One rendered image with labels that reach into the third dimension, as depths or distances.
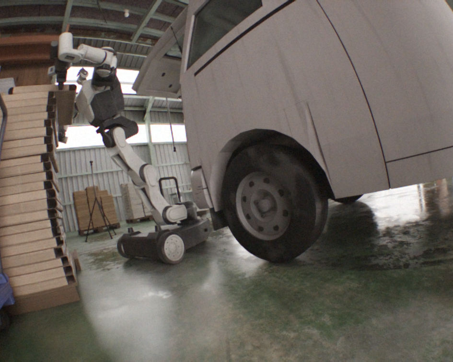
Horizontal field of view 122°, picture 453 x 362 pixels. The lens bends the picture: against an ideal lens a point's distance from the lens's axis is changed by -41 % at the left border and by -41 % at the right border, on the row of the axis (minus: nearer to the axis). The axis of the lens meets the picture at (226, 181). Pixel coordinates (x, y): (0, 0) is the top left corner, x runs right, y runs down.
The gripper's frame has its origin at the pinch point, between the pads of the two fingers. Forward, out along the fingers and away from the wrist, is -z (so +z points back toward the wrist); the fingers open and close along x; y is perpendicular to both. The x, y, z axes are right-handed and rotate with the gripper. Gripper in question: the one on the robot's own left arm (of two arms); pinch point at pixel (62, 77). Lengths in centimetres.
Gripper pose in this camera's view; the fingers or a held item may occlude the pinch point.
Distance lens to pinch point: 121.9
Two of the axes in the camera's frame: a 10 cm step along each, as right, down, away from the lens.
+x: -2.1, -9.8, 0.5
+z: 6.6, -1.8, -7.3
